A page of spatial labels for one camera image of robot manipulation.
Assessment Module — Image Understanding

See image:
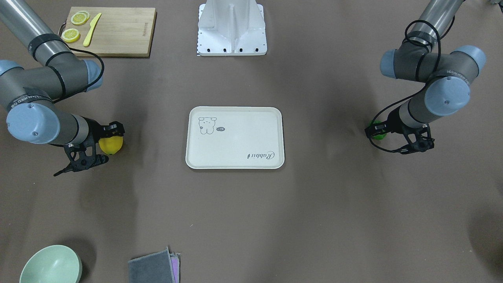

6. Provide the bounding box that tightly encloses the yellow plastic knife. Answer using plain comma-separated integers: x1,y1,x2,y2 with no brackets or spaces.
83,13,102,47

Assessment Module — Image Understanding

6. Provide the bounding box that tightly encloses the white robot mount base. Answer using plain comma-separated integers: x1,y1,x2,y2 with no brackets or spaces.
196,0,268,56

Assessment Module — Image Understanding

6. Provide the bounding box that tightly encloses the white rabbit tray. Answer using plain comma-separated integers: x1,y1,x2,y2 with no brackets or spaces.
185,106,285,169

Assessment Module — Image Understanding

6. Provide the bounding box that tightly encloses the wooden cutting board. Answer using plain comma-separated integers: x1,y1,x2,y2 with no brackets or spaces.
60,7,157,57

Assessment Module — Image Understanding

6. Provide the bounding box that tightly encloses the lemon slice lower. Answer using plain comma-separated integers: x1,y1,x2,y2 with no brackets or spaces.
61,28,81,43

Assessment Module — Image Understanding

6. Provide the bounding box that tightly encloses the purple cloth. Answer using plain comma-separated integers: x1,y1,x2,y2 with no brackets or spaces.
170,253,181,283

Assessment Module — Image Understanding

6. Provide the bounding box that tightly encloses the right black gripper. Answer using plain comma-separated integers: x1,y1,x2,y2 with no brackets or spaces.
83,118,125,147

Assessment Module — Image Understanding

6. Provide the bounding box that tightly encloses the mint green bowl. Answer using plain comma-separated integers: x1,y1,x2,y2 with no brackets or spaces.
18,245,83,283

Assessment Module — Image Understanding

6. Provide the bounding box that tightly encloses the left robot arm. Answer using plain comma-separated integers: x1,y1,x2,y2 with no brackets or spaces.
366,0,487,137

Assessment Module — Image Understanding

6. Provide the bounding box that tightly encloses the lemon slice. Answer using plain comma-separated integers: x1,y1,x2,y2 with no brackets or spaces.
70,11,90,26
61,28,81,43

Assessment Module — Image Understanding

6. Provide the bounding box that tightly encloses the lemon slice upper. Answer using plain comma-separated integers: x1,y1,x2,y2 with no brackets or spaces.
70,11,90,26

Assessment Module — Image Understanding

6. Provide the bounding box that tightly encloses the grey folded cloth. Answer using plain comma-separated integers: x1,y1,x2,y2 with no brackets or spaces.
128,248,174,283

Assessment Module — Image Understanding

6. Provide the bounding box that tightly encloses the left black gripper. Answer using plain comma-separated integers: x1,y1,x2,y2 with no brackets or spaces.
364,107,407,138

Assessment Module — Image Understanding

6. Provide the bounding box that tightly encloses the green lime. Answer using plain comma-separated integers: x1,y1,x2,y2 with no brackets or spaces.
368,123,388,140

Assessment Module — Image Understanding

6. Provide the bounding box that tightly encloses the yellow lemon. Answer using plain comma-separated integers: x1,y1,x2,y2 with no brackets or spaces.
98,136,123,155

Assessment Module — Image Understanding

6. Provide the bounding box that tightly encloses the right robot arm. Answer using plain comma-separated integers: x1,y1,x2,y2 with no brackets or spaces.
1,0,125,147

